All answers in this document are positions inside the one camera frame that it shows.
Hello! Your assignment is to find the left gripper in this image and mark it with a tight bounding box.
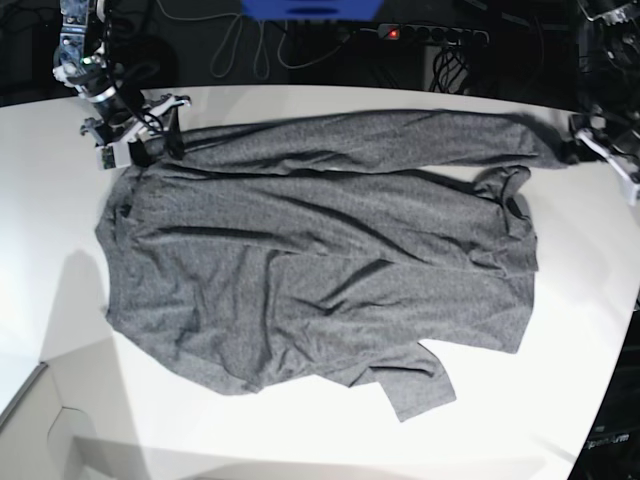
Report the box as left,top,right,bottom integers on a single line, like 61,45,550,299
559,114,639,205

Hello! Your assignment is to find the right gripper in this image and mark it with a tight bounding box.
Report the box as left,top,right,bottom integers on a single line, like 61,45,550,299
80,94,192,170

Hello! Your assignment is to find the grey t-shirt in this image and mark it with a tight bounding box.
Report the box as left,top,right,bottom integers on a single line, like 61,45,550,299
96,110,571,421

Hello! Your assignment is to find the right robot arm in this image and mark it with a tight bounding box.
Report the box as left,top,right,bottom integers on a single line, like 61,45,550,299
52,0,191,170

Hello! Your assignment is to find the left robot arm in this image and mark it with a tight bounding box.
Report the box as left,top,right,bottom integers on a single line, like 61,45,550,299
569,1,639,206

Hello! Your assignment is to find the blue box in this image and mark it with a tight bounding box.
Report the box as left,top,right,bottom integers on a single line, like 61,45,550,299
241,0,383,21

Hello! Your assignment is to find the black power strip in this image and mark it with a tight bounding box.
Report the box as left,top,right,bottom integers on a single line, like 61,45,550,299
376,23,490,46

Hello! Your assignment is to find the white chair at table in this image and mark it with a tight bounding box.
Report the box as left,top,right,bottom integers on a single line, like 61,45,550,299
0,362,151,480

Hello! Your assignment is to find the black cable bundle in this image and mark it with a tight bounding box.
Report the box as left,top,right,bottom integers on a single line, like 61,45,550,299
424,44,472,95

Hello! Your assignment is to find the grey hanging cable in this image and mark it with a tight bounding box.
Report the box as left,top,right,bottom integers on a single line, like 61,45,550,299
209,14,351,80

